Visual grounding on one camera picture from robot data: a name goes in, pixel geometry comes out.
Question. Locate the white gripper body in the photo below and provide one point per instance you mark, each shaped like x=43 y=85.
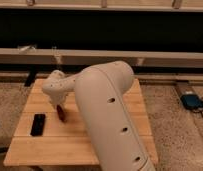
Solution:
x=58 y=99

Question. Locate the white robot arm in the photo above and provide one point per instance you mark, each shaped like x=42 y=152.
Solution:
x=99 y=91

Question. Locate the black rectangular remote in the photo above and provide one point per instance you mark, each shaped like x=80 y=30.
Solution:
x=38 y=125

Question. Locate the wooden table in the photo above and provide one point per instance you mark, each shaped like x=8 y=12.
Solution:
x=61 y=143

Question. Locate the blue box on floor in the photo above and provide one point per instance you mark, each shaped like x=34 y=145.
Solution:
x=191 y=101

